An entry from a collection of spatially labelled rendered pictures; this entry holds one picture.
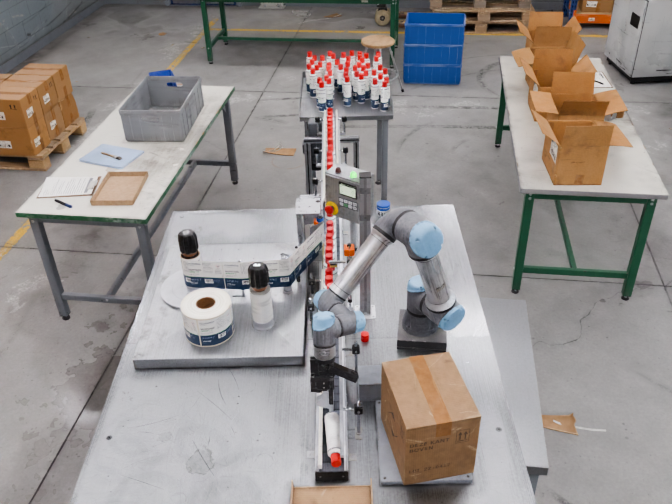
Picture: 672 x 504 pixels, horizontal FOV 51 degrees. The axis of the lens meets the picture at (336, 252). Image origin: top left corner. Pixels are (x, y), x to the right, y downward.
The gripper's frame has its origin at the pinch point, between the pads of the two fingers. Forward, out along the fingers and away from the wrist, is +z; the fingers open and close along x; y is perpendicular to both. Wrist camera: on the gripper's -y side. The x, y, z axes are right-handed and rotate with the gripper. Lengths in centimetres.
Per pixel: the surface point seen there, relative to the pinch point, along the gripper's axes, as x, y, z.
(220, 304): -41, 44, -26
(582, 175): -170, -141, -53
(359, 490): 22.1, -8.5, 17.6
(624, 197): -164, -163, -42
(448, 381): 13.3, -38.2, -16.1
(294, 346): -37.1, 15.1, -8.8
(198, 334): -36, 53, -15
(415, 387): 15.5, -27.2, -15.3
